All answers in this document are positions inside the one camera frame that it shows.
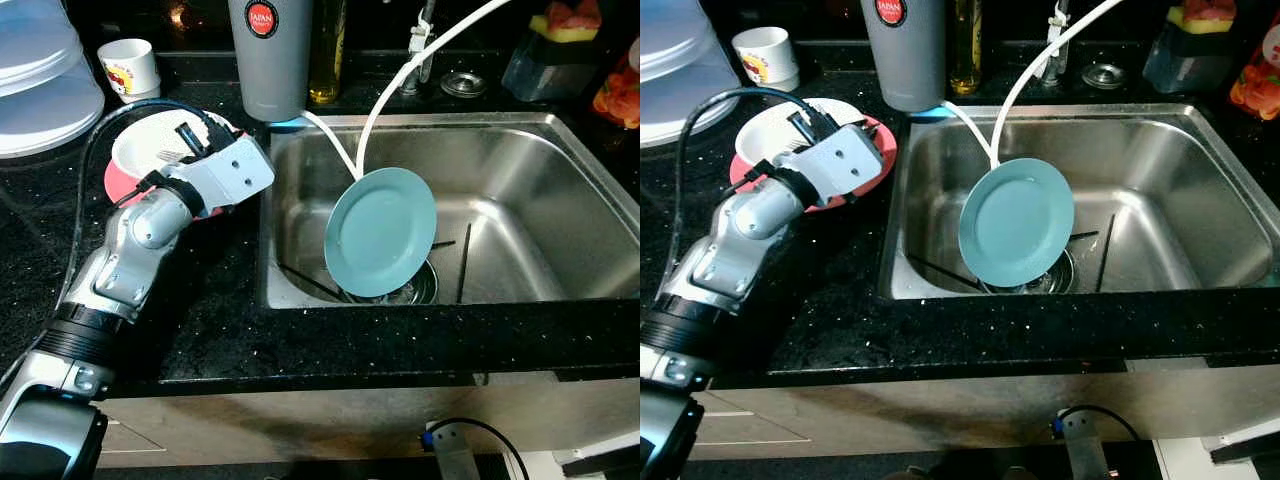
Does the beige kitchen cabinet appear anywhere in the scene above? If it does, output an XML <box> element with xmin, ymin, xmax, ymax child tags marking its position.
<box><xmin>690</xmin><ymin>360</ymin><xmax>1280</xmax><ymax>456</ymax></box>
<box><xmin>95</xmin><ymin>375</ymin><xmax>641</xmax><ymax>469</ymax></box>

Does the white bowl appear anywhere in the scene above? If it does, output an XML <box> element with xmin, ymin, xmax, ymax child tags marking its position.
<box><xmin>735</xmin><ymin>98</ymin><xmax>861</xmax><ymax>171</ymax></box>
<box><xmin>110</xmin><ymin>110</ymin><xmax>241</xmax><ymax>181</ymax></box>

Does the pink plate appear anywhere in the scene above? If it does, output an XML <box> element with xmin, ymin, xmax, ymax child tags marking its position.
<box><xmin>104</xmin><ymin>108</ymin><xmax>246</xmax><ymax>206</ymax></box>
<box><xmin>728</xmin><ymin>98</ymin><xmax>898</xmax><ymax>213</ymax></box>

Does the white cartoon print mug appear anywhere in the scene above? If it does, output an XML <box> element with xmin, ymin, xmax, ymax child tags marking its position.
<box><xmin>732</xmin><ymin>26</ymin><xmax>801</xmax><ymax>93</ymax></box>
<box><xmin>97</xmin><ymin>38</ymin><xmax>161</xmax><ymax>103</ymax></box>

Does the grey thermos bottle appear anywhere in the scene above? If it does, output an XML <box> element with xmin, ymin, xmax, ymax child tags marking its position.
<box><xmin>228</xmin><ymin>0</ymin><xmax>314</xmax><ymax>123</ymax></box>
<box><xmin>862</xmin><ymin>0</ymin><xmax>948</xmax><ymax>113</ymax></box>

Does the short white tube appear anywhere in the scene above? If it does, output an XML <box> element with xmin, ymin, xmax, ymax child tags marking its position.
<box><xmin>300</xmin><ymin>110</ymin><xmax>361</xmax><ymax>183</ymax></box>
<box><xmin>940</xmin><ymin>98</ymin><xmax>997</xmax><ymax>169</ymax></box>

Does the clear stacked plastic container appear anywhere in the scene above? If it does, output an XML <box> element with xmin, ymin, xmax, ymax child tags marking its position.
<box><xmin>640</xmin><ymin>0</ymin><xmax>743</xmax><ymax>149</ymax></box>
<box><xmin>0</xmin><ymin>0</ymin><xmax>106</xmax><ymax>159</ymax></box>

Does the yellow oil bottle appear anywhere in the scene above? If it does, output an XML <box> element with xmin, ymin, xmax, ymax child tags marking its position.
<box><xmin>308</xmin><ymin>0</ymin><xmax>348</xmax><ymax>105</ymax></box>
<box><xmin>950</xmin><ymin>0</ymin><xmax>984</xmax><ymax>96</ymax></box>

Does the orange printed packet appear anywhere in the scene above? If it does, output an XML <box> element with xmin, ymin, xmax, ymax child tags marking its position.
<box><xmin>592</xmin><ymin>38</ymin><xmax>641</xmax><ymax>131</ymax></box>
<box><xmin>1230</xmin><ymin>15</ymin><xmax>1280</xmax><ymax>123</ymax></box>

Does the teal plate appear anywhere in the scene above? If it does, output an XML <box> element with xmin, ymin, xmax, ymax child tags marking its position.
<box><xmin>323</xmin><ymin>167</ymin><xmax>439</xmax><ymax>299</ymax></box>
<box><xmin>958</xmin><ymin>158</ymin><xmax>1076</xmax><ymax>289</ymax></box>

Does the metal faucet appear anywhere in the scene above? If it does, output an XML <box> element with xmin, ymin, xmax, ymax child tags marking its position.
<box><xmin>1040</xmin><ymin>0</ymin><xmax>1071</xmax><ymax>86</ymax></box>
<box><xmin>405</xmin><ymin>0</ymin><xmax>441</xmax><ymax>96</ymax></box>

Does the metal sink drain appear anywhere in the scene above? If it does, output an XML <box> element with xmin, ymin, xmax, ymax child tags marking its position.
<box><xmin>980</xmin><ymin>250</ymin><xmax>1076</xmax><ymax>296</ymax></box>
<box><xmin>340</xmin><ymin>258</ymin><xmax>439</xmax><ymax>305</ymax></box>

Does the black sponge holder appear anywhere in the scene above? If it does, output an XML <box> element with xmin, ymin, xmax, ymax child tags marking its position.
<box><xmin>1142</xmin><ymin>18</ymin><xmax>1241</xmax><ymax>94</ymax></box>
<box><xmin>502</xmin><ymin>25</ymin><xmax>606</xmax><ymax>103</ymax></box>

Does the yellow sponge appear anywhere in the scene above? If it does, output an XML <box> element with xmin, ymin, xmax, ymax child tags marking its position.
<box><xmin>1167</xmin><ymin>5</ymin><xmax>1239</xmax><ymax>36</ymax></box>
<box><xmin>530</xmin><ymin>12</ymin><xmax>601</xmax><ymax>44</ymax></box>

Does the stainless steel sink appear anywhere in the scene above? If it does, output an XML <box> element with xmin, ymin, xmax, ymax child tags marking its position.
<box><xmin>878</xmin><ymin>103</ymin><xmax>1280</xmax><ymax>301</ymax></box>
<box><xmin>258</xmin><ymin>112</ymin><xmax>641</xmax><ymax>311</ymax></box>

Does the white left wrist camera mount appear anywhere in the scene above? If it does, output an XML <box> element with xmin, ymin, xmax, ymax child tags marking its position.
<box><xmin>183</xmin><ymin>135</ymin><xmax>276</xmax><ymax>211</ymax></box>
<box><xmin>790</xmin><ymin>120</ymin><xmax>886</xmax><ymax>201</ymax></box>

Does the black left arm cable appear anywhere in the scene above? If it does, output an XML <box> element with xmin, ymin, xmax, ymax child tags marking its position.
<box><xmin>78</xmin><ymin>98</ymin><xmax>233</xmax><ymax>301</ymax></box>
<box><xmin>668</xmin><ymin>86</ymin><xmax>816</xmax><ymax>296</ymax></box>

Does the long white hose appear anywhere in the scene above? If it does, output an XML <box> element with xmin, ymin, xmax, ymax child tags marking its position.
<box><xmin>354</xmin><ymin>0</ymin><xmax>516</xmax><ymax>183</ymax></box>
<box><xmin>988</xmin><ymin>0</ymin><xmax>1129</xmax><ymax>169</ymax></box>

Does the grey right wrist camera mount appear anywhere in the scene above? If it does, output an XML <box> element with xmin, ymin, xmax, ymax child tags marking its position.
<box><xmin>428</xmin><ymin>420</ymin><xmax>483</xmax><ymax>480</ymax></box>
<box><xmin>1050</xmin><ymin>408</ymin><xmax>1113</xmax><ymax>480</ymax></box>

